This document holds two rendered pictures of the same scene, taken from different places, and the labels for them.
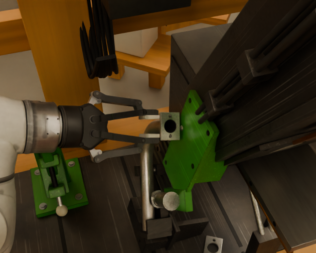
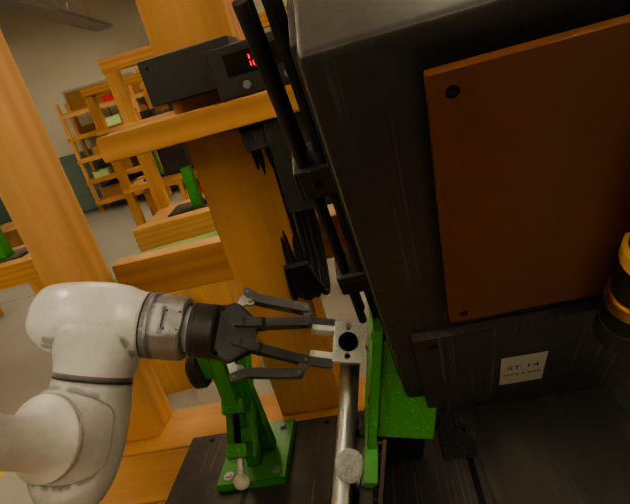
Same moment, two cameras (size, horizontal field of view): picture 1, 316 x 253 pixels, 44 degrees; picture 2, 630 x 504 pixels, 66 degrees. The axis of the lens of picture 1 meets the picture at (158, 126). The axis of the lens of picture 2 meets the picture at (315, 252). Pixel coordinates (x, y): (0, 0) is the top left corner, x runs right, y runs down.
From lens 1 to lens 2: 36 cm
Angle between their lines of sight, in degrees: 35
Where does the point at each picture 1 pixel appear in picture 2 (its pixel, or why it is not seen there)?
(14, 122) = (125, 310)
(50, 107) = (177, 299)
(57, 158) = (242, 402)
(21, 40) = not seen: hidden behind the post
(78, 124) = (206, 321)
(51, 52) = (252, 270)
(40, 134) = (154, 328)
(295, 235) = not seen: outside the picture
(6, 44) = (219, 270)
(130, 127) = not seen: hidden behind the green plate
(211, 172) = (409, 419)
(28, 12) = (222, 222)
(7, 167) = (110, 366)
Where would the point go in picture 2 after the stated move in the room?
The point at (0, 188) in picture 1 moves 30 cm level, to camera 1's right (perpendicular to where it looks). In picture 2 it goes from (96, 392) to (308, 405)
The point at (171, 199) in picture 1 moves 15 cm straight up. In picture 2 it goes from (349, 460) to (319, 362)
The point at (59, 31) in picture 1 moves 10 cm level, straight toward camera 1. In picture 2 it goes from (257, 243) to (244, 264)
